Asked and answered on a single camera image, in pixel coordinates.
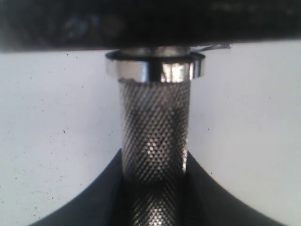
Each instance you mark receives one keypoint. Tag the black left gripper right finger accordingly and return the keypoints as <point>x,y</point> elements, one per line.
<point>209,204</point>

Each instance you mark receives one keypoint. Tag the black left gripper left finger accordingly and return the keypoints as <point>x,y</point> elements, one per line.
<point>92,207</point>

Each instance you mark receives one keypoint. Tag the chrome threaded dumbbell bar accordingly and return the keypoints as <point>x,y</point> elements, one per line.
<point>155,86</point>

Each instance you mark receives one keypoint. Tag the black right weight plate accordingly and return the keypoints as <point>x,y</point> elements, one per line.
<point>33,25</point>

